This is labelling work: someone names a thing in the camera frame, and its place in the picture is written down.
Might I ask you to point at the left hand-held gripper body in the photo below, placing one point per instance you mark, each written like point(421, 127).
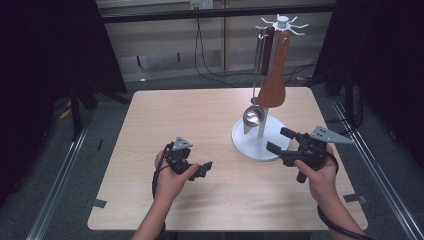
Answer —
point(180, 160)

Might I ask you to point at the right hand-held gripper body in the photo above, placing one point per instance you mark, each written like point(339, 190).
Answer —
point(313, 153)

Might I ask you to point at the white utensil rack stand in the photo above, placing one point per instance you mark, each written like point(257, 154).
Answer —
point(256, 150)

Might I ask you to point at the wooden spatula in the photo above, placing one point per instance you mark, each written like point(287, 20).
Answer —
point(273, 90)

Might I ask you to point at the stainless steel kitchen utensil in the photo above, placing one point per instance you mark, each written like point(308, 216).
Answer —
point(259, 50)

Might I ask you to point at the person's left hand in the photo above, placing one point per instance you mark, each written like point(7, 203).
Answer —
point(171, 186)

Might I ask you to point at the person's right hand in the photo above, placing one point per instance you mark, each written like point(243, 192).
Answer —
point(320, 186)

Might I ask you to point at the grey tape piece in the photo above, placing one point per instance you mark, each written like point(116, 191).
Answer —
point(96, 202)
point(356, 198)

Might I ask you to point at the black curtain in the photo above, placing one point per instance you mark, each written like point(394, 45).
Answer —
point(383, 66)
point(50, 66)

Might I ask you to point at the black stand leg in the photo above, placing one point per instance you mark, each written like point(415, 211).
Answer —
point(76, 113)

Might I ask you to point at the black horizontal bar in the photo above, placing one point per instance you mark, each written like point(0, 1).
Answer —
point(200, 13)

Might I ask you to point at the metal floor rail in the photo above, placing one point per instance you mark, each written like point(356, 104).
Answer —
point(376, 166)
point(56, 183)

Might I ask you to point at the wall power outlet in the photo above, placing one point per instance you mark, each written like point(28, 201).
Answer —
point(201, 4)

